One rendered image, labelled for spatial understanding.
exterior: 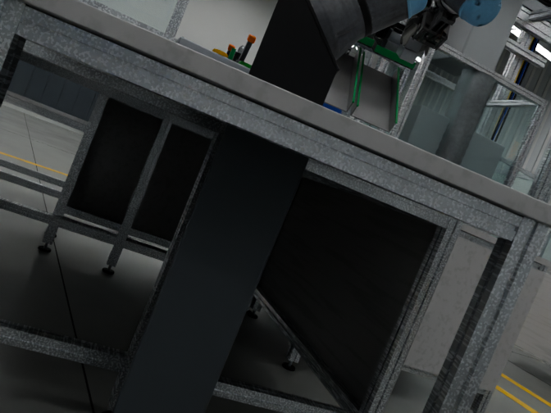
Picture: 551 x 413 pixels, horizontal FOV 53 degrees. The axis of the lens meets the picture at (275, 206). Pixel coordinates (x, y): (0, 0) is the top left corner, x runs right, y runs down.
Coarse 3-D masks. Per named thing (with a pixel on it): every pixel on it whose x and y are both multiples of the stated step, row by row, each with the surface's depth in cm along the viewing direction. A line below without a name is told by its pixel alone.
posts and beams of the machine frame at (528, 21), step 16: (528, 16) 302; (544, 16) 291; (528, 32) 307; (544, 32) 306; (512, 48) 302; (512, 64) 309; (544, 64) 310; (512, 80) 311; (544, 160) 263; (544, 176) 261
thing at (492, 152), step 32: (416, 64) 247; (448, 64) 244; (416, 96) 242; (448, 96) 246; (512, 96) 256; (416, 128) 245; (448, 128) 249; (480, 128) 254; (512, 128) 259; (480, 160) 257; (512, 160) 262
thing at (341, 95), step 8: (360, 48) 174; (344, 56) 176; (360, 56) 171; (344, 64) 173; (352, 64) 174; (344, 72) 170; (352, 72) 171; (336, 80) 166; (344, 80) 168; (352, 80) 167; (336, 88) 163; (344, 88) 165; (352, 88) 163; (328, 96) 160; (336, 96) 161; (344, 96) 163; (352, 96) 159; (328, 104) 158; (336, 104) 159; (344, 104) 160; (352, 104) 157
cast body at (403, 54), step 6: (408, 42) 151; (414, 42) 151; (402, 48) 153; (408, 48) 152; (414, 48) 152; (420, 48) 152; (402, 54) 152; (408, 54) 152; (414, 54) 152; (408, 60) 152; (414, 60) 152
